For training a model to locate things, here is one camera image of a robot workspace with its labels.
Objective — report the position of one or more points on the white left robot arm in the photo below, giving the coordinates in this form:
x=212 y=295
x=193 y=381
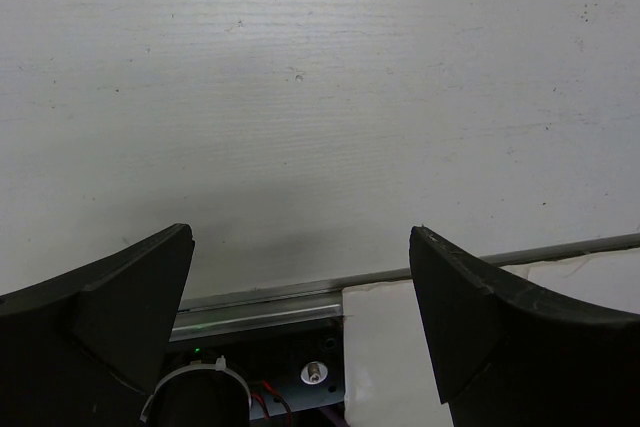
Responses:
x=200 y=399

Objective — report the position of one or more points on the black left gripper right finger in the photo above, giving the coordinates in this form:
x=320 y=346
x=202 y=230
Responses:
x=507 y=352

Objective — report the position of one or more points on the aluminium table edge rail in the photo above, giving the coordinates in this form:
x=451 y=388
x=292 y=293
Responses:
x=291 y=304

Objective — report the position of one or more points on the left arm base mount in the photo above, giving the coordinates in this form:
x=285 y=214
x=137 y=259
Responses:
x=297 y=369

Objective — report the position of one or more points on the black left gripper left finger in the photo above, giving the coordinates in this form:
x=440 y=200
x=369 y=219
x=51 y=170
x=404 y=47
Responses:
x=86 y=348

